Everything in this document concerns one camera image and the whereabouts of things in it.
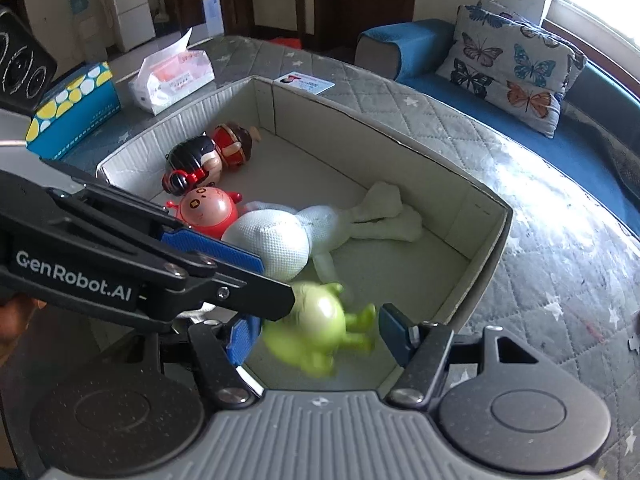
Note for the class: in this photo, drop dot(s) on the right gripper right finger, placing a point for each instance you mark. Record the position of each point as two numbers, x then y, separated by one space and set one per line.
421 350

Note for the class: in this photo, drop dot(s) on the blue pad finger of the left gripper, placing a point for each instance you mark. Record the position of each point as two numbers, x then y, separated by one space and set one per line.
188 240

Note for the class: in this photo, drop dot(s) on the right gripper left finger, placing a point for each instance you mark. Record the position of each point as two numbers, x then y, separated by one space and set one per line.
220 350

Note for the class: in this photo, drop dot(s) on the red round tumbler toy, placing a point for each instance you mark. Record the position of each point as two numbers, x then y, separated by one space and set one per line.
208 210

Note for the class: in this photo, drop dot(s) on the black-haired red doll figurine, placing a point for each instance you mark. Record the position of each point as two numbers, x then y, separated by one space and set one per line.
201 160

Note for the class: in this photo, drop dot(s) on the white plush rabbit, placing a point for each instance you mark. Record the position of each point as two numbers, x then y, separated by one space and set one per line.
287 239

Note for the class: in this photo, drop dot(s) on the person hand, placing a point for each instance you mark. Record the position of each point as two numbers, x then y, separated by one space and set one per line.
15 316

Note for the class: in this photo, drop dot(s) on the blue yellow tissue box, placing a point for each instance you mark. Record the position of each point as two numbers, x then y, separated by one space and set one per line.
74 110

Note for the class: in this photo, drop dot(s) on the white cardboard box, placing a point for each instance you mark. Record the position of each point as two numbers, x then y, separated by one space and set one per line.
333 201

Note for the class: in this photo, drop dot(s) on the pink white tissue pack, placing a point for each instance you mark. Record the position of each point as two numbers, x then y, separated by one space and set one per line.
170 75

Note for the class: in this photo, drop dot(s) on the ID card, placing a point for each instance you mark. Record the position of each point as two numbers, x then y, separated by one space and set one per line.
310 84

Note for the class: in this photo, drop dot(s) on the white refrigerator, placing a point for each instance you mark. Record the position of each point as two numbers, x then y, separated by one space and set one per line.
133 23

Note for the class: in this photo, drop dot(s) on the blue sofa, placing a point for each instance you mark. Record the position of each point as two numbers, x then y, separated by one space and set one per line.
590 132

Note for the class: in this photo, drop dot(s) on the butterfly print pillow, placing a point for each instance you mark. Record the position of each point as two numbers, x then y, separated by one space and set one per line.
515 65

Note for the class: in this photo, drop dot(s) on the window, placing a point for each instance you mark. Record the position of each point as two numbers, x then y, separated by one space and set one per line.
611 26

